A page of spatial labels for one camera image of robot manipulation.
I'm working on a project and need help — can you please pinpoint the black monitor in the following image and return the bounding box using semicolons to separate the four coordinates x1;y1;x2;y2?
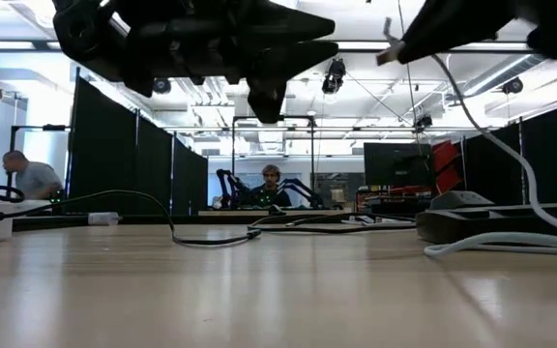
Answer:
363;142;435;189

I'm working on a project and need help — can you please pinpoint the black table edge rail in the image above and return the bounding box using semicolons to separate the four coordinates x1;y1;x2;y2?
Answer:
11;214;420;227

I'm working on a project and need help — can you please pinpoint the light blue braided USB cable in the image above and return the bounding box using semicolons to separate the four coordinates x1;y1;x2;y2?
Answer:
376;16;557;258

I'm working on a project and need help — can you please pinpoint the person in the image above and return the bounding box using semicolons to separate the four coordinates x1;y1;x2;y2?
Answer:
249;163;293;209
1;149;65;202

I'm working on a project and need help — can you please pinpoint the red tool cart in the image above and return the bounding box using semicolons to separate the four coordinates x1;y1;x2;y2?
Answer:
355;185;434;217

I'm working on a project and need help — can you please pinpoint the thick black USB cable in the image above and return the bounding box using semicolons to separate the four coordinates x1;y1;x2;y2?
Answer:
248;211;418;235

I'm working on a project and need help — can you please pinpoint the grey USB charging hub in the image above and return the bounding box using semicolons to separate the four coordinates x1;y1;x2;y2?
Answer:
427;190;496;212

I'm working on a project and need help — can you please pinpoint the black power strip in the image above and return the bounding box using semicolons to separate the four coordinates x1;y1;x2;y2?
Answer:
416;202;557;246

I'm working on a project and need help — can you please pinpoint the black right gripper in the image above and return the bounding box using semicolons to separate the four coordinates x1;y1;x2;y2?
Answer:
397;0;557;65

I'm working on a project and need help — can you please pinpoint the red cabinet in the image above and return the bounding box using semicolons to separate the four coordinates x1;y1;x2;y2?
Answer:
431;139;464;195

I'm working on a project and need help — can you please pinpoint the small white plug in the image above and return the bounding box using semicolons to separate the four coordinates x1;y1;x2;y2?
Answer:
87;211;123;227

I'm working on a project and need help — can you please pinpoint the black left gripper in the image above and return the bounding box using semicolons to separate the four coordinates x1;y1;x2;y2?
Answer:
113;0;340;125

